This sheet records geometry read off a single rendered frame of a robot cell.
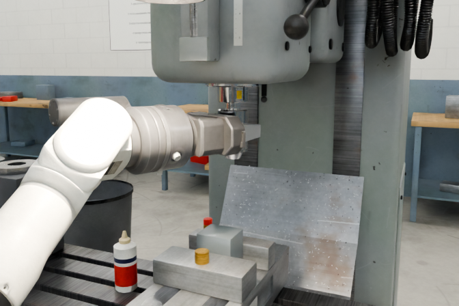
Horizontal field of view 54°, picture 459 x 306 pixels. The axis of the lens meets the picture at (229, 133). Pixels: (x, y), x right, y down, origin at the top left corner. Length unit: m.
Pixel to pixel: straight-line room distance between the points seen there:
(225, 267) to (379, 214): 0.47
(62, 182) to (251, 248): 0.38
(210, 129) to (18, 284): 0.30
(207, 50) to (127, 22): 5.43
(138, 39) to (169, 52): 5.24
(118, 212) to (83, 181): 2.10
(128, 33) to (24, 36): 1.78
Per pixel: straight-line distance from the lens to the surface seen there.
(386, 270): 1.10
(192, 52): 0.57
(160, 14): 0.64
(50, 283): 0.94
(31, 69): 7.07
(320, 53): 0.75
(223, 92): 0.67
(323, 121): 1.03
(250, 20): 0.58
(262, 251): 0.76
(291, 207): 1.04
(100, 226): 2.55
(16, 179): 0.96
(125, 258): 0.84
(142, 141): 0.56
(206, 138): 0.61
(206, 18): 0.57
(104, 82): 6.19
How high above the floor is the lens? 1.33
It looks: 9 degrees down
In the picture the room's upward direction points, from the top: straight up
